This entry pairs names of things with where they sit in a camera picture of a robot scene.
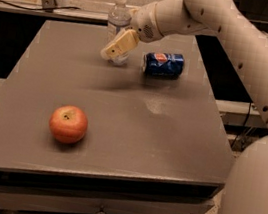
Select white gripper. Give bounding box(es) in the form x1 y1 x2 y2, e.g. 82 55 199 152
100 2 163 62

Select clear plastic water bottle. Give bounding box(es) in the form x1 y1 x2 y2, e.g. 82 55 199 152
99 0 139 68

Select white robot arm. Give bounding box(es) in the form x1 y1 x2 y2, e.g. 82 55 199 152
101 0 268 214

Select crushed blue soda can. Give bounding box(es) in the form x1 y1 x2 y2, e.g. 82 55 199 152
142 52 185 79

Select red apple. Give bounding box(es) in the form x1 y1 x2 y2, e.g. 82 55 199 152
48 105 88 144

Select grey drawer cabinet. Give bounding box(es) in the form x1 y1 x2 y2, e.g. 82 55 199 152
0 21 232 214

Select black cable on rail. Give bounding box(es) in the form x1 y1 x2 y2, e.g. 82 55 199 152
0 0 82 19

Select black hanging cable right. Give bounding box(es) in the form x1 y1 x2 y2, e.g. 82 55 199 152
229 99 257 154

